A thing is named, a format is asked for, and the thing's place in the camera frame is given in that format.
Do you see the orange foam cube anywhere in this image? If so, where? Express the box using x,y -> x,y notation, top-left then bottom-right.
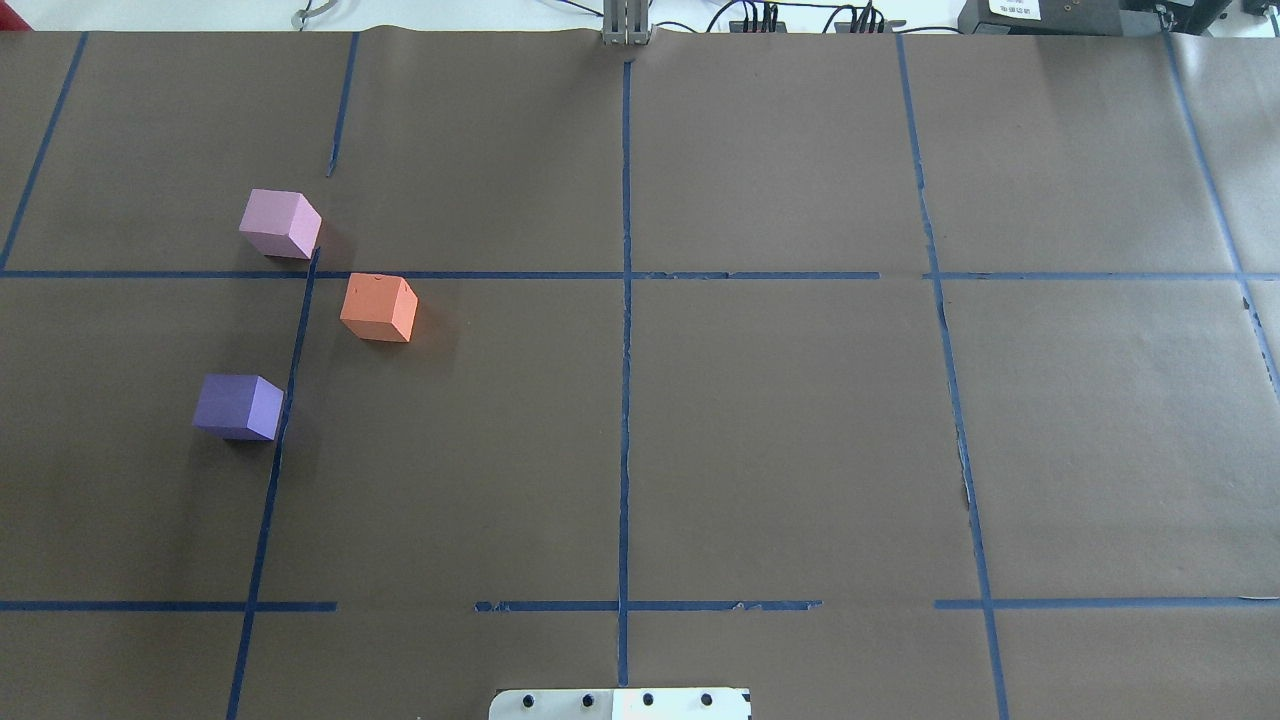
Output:
339,272 -> 419,343

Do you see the brown paper table cover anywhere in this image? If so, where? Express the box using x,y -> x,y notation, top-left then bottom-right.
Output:
3,27 -> 1277,719

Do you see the left black usb hub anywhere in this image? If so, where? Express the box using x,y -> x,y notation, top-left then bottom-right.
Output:
726,1 -> 788,35

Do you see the black usb hub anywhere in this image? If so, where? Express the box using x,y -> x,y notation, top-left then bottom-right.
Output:
726,1 -> 788,35
822,5 -> 906,35

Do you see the pink foam cube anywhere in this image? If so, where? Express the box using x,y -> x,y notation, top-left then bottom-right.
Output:
238,188 -> 323,260

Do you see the right black usb hub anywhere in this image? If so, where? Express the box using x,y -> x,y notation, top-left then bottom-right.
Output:
822,5 -> 906,35

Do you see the purple foam cube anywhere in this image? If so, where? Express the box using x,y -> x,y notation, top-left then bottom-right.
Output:
192,374 -> 284,442

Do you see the black box with label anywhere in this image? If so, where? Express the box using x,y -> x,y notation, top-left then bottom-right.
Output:
956,0 -> 1231,37

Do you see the grey aluminium frame post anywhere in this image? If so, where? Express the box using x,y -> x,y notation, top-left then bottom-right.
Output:
602,0 -> 652,46

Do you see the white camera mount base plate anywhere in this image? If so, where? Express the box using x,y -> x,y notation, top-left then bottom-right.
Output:
488,687 -> 753,719

